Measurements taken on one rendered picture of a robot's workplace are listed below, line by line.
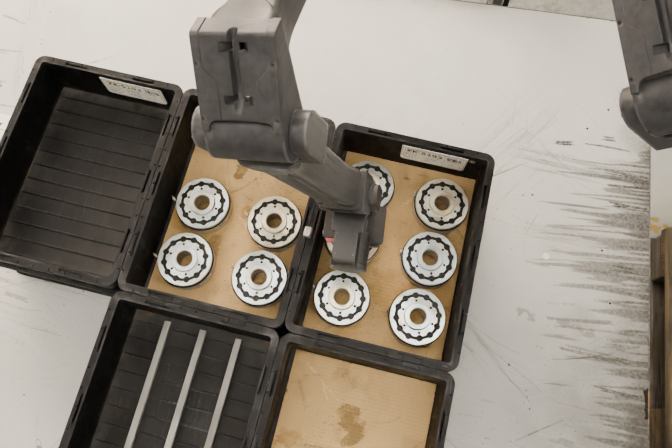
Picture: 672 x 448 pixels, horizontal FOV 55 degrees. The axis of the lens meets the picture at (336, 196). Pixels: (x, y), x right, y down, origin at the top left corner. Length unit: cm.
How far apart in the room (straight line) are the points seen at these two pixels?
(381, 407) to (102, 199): 66
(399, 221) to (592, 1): 158
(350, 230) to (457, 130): 59
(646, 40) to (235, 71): 33
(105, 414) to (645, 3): 106
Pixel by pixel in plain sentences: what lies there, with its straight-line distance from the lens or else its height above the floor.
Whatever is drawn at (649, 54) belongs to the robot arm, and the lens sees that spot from 59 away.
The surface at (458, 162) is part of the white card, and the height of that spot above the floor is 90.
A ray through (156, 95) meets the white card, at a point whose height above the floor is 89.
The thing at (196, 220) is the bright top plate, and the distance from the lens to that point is 126.
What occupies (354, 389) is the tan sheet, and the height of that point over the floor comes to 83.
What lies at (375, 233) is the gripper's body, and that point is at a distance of 110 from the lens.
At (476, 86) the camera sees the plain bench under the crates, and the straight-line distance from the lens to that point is 155.
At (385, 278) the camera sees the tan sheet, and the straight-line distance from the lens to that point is 124.
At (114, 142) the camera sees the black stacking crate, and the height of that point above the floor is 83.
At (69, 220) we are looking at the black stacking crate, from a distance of 137.
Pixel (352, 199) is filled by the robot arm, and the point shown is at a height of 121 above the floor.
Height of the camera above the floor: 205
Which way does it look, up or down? 72 degrees down
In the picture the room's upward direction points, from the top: 1 degrees counter-clockwise
